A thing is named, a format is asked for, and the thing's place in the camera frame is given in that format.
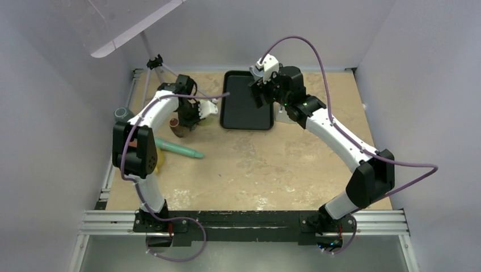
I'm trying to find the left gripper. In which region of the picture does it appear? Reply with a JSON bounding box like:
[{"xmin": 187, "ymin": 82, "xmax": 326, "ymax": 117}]
[{"xmin": 176, "ymin": 101, "xmax": 205, "ymax": 129}]

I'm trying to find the brown mug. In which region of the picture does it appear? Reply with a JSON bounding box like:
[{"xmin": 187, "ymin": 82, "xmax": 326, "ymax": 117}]
[{"xmin": 169, "ymin": 118, "xmax": 189, "ymax": 138}]

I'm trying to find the white mug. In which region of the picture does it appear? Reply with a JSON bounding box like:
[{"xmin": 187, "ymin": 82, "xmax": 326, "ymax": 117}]
[{"xmin": 249, "ymin": 65, "xmax": 264, "ymax": 80}]

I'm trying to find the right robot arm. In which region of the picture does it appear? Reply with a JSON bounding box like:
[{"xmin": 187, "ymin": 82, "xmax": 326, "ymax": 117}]
[{"xmin": 249, "ymin": 66, "xmax": 395, "ymax": 231}]

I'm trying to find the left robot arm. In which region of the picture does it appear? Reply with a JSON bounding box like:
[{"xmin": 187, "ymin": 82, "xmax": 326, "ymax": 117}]
[{"xmin": 112, "ymin": 75, "xmax": 197, "ymax": 232}]

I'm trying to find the yellow mug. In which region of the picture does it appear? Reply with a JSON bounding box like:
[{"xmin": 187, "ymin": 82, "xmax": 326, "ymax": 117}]
[{"xmin": 154, "ymin": 149, "xmax": 165, "ymax": 175}]

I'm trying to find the dark teal mug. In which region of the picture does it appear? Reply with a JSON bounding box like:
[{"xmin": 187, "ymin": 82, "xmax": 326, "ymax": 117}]
[{"xmin": 113, "ymin": 107, "xmax": 135, "ymax": 122}]

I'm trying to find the green cup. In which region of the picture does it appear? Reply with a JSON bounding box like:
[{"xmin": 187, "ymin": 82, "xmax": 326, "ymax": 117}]
[{"xmin": 198, "ymin": 116, "xmax": 216, "ymax": 126}]

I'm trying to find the teal cylinder toy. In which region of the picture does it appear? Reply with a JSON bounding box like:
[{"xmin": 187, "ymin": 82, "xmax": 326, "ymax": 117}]
[{"xmin": 154, "ymin": 138, "xmax": 204, "ymax": 159}]

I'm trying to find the black tray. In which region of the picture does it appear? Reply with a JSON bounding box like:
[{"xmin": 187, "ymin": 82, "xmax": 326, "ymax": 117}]
[{"xmin": 220, "ymin": 70, "xmax": 274, "ymax": 131}]

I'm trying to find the tripod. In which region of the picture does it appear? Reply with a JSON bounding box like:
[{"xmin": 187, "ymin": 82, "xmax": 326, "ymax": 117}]
[{"xmin": 140, "ymin": 31, "xmax": 218, "ymax": 108}]

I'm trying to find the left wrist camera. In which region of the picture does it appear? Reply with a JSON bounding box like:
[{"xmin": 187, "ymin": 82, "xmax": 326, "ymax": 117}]
[{"xmin": 199, "ymin": 99, "xmax": 218, "ymax": 120}]

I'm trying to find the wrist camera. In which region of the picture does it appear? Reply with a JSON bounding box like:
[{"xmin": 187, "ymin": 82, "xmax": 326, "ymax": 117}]
[
  {"xmin": 255, "ymin": 54, "xmax": 280, "ymax": 83},
  {"xmin": 199, "ymin": 99, "xmax": 218, "ymax": 120}
]

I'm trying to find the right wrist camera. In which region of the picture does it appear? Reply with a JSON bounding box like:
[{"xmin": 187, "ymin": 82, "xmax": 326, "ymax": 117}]
[{"xmin": 255, "ymin": 54, "xmax": 280, "ymax": 83}]

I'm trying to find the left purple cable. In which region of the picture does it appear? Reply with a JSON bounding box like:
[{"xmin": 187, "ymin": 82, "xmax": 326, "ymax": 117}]
[{"xmin": 119, "ymin": 92, "xmax": 231, "ymax": 222}]

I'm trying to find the purple cable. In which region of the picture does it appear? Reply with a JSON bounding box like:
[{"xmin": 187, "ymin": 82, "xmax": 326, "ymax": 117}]
[
  {"xmin": 259, "ymin": 36, "xmax": 439, "ymax": 211},
  {"xmin": 119, "ymin": 92, "xmax": 231, "ymax": 222}
]

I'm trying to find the aluminium rail frame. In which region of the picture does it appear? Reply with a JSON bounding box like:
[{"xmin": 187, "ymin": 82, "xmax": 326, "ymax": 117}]
[{"xmin": 67, "ymin": 210, "xmax": 420, "ymax": 271}]

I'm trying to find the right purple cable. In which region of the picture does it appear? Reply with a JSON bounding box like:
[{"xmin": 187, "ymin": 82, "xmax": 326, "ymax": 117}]
[{"xmin": 259, "ymin": 36, "xmax": 439, "ymax": 211}]

